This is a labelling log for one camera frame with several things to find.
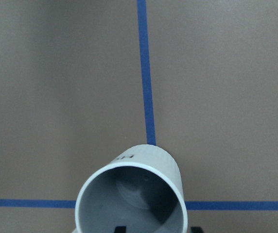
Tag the black right gripper left finger in mug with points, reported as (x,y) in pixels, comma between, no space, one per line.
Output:
(120,229)

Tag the black right gripper right finger outside mug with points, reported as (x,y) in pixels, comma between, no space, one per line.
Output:
(196,229)

